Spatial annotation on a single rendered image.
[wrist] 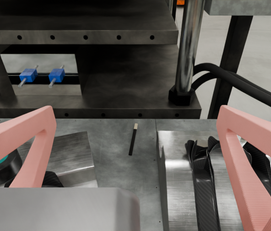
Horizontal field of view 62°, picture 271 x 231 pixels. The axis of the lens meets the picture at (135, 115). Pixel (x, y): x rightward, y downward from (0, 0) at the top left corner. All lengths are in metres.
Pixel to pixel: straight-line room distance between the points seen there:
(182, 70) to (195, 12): 0.19
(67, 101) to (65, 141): 0.39
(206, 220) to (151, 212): 0.14
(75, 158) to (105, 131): 0.24
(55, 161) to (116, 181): 0.17
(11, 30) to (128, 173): 0.63
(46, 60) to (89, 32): 0.20
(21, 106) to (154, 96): 0.51
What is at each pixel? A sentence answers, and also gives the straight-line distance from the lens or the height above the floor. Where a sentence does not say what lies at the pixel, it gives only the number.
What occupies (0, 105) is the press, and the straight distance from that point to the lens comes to 1.00.
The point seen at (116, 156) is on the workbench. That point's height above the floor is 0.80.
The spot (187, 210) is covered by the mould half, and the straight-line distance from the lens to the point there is 0.45.
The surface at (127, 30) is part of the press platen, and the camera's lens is 0.82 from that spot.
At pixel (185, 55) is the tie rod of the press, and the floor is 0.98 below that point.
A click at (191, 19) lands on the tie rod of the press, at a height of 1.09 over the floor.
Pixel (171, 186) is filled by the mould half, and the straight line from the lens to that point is 0.44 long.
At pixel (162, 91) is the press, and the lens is 0.95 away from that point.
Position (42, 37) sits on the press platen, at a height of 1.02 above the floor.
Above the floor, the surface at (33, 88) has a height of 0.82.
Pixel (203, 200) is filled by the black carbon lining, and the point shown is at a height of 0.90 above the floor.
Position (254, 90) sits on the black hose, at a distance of 0.79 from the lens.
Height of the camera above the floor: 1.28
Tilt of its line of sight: 37 degrees down
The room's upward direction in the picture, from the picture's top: straight up
